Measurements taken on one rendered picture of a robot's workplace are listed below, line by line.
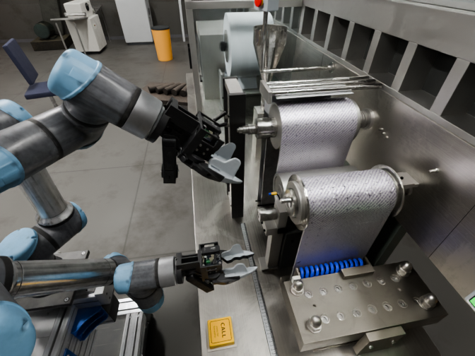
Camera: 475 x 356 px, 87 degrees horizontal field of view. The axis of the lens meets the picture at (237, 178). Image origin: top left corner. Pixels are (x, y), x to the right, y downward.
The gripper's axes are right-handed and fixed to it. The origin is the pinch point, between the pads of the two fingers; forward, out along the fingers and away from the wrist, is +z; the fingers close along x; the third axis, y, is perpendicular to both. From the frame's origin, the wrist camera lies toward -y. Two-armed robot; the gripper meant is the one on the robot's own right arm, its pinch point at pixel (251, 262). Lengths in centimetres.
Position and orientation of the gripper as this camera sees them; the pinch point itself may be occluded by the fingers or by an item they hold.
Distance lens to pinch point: 75.0
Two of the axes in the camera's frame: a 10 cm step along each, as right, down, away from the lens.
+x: -1.7, -6.4, 7.5
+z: 9.8, -1.1, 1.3
